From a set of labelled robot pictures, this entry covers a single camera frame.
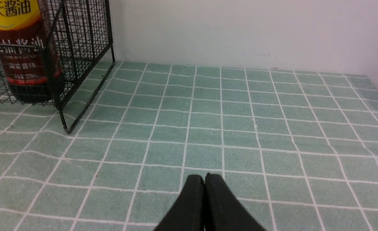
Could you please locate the dark soy sauce bottle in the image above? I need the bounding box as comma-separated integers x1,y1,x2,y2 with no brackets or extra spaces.
0,0,65,103

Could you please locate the green checkered tablecloth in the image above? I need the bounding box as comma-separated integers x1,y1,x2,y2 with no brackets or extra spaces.
0,62,378,231

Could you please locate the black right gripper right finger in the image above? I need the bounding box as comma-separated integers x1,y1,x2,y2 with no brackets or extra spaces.
204,173,265,231

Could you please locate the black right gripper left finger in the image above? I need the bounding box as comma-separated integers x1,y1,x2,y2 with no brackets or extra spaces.
155,175,205,231

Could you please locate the black wire mesh shelf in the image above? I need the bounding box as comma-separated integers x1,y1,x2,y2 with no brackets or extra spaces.
0,0,115,133

